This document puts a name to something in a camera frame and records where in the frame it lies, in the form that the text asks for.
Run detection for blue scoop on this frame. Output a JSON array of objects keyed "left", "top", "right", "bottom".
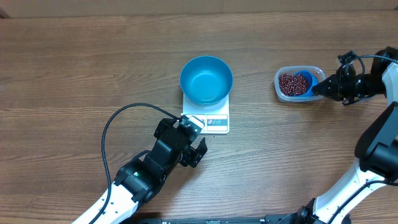
[{"left": 292, "top": 70, "right": 318, "bottom": 97}]

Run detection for blue bowl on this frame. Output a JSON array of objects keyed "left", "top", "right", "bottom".
[{"left": 180, "top": 55, "right": 234, "bottom": 105}]

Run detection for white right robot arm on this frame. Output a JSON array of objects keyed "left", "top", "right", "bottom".
[{"left": 281, "top": 47, "right": 397, "bottom": 223}]

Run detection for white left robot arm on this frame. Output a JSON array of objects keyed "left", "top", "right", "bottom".
[{"left": 73, "top": 116, "right": 207, "bottom": 224}]

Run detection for white kitchen scale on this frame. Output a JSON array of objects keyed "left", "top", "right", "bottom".
[{"left": 182, "top": 94, "right": 230, "bottom": 134}]

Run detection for clear plastic bean container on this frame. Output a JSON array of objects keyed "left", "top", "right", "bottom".
[{"left": 274, "top": 65, "right": 326, "bottom": 103}]

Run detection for red beans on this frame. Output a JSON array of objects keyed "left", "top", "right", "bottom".
[{"left": 278, "top": 73, "right": 310, "bottom": 96}]

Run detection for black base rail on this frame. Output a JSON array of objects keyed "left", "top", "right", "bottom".
[{"left": 121, "top": 213, "right": 299, "bottom": 224}]

